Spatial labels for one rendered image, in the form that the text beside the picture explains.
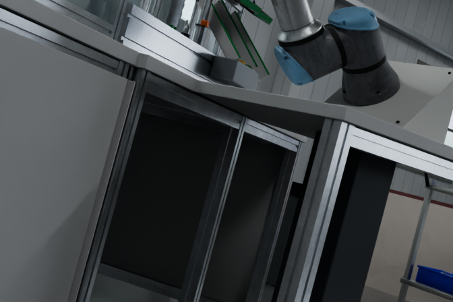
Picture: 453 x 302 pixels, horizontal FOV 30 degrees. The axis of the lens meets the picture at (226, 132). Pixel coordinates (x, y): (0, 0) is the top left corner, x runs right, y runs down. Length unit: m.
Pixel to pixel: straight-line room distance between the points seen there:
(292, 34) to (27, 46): 0.84
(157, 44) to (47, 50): 0.55
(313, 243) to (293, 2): 0.62
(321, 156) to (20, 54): 0.67
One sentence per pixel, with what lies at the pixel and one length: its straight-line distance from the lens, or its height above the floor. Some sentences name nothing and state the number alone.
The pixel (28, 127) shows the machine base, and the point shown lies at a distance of 1.45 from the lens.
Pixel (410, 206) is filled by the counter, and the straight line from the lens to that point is 6.93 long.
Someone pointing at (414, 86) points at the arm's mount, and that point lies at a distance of 2.21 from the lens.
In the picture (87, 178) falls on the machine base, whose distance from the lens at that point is 1.68.
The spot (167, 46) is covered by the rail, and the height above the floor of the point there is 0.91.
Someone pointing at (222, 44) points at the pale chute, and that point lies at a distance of 2.72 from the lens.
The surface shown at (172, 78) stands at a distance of 1.87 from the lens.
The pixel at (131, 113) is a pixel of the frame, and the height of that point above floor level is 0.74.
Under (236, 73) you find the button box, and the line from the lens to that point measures 2.27.
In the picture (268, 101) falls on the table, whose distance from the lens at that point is 1.84.
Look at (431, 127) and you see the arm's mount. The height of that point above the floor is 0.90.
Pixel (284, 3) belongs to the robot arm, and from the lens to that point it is 2.04.
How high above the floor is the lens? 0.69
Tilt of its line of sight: 2 degrees up
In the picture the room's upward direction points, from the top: 15 degrees clockwise
